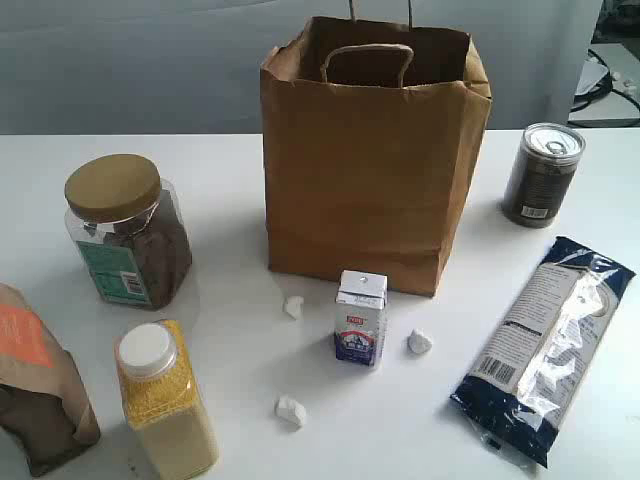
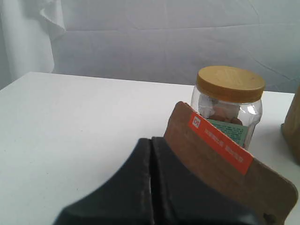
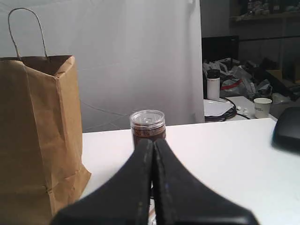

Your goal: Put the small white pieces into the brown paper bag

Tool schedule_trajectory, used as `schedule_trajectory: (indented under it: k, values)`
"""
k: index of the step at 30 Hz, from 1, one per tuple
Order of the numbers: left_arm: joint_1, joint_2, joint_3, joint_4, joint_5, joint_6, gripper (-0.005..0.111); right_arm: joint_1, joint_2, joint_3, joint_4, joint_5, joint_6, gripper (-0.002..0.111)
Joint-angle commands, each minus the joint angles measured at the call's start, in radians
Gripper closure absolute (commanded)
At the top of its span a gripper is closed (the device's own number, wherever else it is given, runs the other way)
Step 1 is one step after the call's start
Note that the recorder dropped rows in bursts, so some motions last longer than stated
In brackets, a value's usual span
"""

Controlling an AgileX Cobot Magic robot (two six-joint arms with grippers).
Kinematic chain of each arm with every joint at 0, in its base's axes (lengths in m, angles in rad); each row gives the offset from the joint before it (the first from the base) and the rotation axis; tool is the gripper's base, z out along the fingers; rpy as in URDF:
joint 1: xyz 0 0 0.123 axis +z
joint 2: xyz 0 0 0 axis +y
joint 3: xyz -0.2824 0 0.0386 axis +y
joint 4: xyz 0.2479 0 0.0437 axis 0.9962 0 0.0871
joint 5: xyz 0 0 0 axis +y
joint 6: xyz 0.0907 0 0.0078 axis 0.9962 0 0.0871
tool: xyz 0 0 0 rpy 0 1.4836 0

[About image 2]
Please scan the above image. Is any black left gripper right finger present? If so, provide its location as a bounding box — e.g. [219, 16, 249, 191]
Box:
[151, 137, 262, 225]

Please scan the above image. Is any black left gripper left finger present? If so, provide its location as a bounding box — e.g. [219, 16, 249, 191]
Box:
[54, 138, 154, 225]

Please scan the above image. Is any brown paper bag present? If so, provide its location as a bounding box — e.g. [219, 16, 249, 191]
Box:
[281, 87, 300, 164]

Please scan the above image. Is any brown pouch with orange label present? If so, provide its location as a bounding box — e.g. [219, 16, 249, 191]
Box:
[164, 101, 298, 225]

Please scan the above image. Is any clear jar with gold lid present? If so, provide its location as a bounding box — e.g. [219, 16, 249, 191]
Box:
[190, 66, 265, 149]

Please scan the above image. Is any white backdrop cloth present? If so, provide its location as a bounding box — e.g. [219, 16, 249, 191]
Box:
[0, 0, 300, 92]

